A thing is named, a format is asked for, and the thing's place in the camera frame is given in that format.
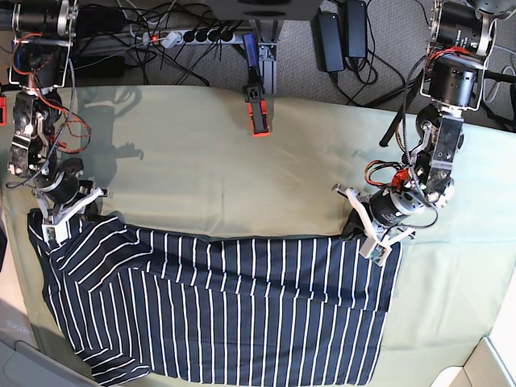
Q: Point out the white power strip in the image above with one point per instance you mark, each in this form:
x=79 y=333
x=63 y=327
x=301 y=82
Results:
x=169 y=38

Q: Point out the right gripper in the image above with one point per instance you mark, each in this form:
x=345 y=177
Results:
x=84 y=204

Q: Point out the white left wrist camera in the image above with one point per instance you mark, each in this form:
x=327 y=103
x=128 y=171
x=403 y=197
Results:
x=374 y=251

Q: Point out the black power adapter left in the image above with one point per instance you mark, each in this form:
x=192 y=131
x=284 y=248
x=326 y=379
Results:
x=327 y=42

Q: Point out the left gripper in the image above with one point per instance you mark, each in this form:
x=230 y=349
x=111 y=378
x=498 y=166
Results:
x=379 y=216

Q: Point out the black power adapter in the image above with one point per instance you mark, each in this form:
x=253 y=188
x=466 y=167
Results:
x=354 y=29
x=327 y=42

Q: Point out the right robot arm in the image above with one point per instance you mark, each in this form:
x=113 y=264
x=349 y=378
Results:
x=48 y=135

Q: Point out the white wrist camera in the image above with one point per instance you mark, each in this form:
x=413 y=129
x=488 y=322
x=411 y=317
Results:
x=57 y=233
x=374 y=251

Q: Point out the aluminium extrusion post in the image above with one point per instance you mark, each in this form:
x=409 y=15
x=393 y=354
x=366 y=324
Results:
x=267 y=34

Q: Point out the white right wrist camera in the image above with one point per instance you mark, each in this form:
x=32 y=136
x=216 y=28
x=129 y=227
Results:
x=57 y=233

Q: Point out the black box under table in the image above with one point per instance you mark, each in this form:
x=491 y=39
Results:
x=264 y=9

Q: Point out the navy white striped T-shirt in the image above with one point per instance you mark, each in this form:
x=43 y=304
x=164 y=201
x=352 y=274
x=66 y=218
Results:
x=250 y=312

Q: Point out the black power adapter right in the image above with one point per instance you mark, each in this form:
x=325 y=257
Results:
x=354 y=29

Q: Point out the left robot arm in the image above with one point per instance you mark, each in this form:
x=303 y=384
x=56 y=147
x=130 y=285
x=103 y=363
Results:
x=447 y=81

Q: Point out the light green table cloth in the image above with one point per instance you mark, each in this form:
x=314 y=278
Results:
x=182 y=159

